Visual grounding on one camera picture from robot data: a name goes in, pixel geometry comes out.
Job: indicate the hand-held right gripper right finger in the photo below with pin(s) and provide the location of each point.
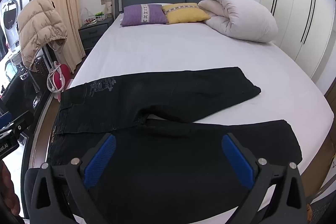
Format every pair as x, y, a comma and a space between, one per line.
236, 158

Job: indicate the yellow patterned pillow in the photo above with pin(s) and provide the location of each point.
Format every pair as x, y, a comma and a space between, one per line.
183, 14

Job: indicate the red round object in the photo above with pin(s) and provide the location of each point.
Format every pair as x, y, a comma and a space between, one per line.
65, 74

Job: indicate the white wardrobe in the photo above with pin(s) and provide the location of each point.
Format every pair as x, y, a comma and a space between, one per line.
294, 3

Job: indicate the person's left hand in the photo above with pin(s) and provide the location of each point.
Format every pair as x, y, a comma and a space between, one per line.
8, 192

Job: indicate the beige puffer jacket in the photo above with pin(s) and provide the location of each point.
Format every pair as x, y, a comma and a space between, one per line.
36, 27

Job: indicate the purple patterned pillow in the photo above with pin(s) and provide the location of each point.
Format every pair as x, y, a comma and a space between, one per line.
136, 15

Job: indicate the grey nightstand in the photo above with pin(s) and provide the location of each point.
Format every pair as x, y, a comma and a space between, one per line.
92, 32

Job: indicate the black pants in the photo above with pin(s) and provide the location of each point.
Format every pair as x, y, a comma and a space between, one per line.
170, 161

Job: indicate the bed with white sheet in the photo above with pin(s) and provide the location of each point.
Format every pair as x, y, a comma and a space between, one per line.
170, 50

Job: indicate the beige curtain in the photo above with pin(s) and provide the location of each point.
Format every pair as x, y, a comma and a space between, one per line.
67, 3

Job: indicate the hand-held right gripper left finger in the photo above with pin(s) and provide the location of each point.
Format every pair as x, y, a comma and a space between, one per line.
101, 158

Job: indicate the white puffy cushion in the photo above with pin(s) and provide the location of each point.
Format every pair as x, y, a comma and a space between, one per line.
236, 14

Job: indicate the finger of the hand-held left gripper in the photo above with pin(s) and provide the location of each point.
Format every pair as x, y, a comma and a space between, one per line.
22, 121

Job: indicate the grey mesh seat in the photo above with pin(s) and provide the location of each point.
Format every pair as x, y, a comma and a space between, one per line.
324, 209

